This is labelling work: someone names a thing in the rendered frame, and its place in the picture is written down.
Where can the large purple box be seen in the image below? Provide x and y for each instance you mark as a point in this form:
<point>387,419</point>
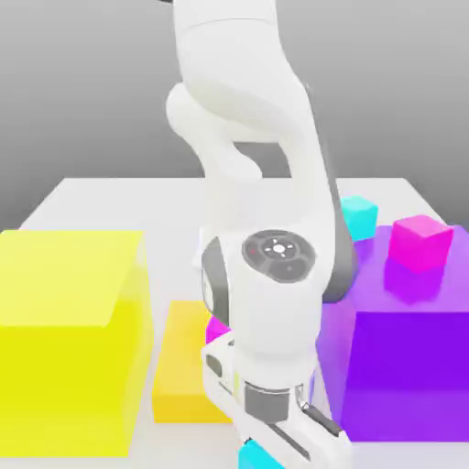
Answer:
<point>406,366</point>

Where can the large yellow box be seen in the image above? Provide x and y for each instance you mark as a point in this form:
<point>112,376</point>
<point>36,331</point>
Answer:
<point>66,366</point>

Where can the small magenta cube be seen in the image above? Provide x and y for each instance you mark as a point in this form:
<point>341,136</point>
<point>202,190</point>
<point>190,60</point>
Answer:
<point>421,243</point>
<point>216,329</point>

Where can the small cyan cube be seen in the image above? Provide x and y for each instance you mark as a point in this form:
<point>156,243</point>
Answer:
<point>256,458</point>
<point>361,218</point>

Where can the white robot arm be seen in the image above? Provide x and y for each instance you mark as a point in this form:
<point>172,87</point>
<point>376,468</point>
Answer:
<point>238,110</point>

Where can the large orange box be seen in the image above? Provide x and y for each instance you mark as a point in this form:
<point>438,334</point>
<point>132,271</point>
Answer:
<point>183,366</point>

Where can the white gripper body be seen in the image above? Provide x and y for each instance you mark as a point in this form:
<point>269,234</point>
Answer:
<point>322,452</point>

